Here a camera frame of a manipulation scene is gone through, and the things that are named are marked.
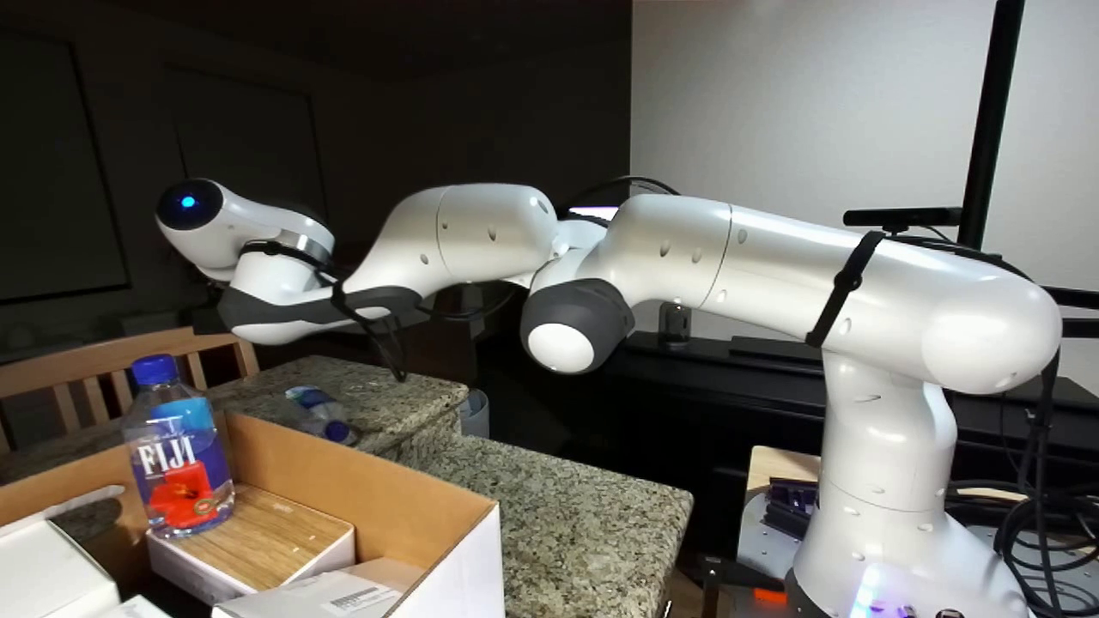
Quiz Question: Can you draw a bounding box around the open cardboard box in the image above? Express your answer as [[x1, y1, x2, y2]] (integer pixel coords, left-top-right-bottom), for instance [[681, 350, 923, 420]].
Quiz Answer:
[[0, 409, 508, 618]]

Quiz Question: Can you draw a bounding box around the white flat box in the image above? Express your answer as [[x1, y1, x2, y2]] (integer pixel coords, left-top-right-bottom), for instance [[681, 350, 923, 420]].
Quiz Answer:
[[208, 555, 424, 618], [0, 484, 127, 618]]

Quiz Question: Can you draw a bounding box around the wood print flat box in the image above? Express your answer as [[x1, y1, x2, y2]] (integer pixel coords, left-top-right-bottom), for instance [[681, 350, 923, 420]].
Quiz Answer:
[[145, 484, 357, 605]]

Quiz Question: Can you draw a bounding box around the small grey device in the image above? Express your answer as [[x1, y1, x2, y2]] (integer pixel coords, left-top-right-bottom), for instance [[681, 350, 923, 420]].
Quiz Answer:
[[657, 300, 694, 350]]

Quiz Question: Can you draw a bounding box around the clear plastic cup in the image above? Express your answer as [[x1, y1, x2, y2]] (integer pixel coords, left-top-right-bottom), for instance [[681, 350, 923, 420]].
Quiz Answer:
[[457, 387, 495, 441]]

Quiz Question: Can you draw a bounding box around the black low sideboard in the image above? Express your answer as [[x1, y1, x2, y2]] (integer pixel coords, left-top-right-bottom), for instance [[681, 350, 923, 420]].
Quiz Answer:
[[478, 331, 1099, 518]]

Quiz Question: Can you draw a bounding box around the small light wooden table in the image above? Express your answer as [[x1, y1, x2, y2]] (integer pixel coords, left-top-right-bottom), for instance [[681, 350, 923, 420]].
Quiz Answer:
[[730, 444, 826, 581]]

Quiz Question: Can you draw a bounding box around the dark blue small item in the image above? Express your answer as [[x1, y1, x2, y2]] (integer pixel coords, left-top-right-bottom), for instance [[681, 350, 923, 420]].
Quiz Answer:
[[761, 477, 819, 541]]

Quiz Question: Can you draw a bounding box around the wooden slatted chair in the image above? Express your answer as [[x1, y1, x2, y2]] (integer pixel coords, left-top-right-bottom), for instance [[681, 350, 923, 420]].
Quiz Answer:
[[0, 324, 264, 458]]

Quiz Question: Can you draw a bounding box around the black vertical pole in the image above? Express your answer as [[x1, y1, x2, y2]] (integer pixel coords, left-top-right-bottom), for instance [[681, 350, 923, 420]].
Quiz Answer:
[[957, 0, 1030, 253]]

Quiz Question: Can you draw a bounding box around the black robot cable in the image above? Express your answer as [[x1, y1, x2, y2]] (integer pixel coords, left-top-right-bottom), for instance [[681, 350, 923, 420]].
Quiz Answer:
[[253, 232, 411, 383]]

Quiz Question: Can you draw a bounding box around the black camera bar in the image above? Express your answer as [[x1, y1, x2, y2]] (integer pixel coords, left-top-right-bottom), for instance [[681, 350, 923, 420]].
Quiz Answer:
[[839, 201, 967, 232]]

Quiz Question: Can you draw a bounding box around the large wall board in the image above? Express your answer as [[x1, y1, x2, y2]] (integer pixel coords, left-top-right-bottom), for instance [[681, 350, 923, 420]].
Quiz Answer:
[[0, 26, 133, 307]]

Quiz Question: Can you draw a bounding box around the bundle of black cables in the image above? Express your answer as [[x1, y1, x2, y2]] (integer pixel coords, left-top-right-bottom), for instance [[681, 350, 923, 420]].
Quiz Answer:
[[993, 354, 1099, 618]]

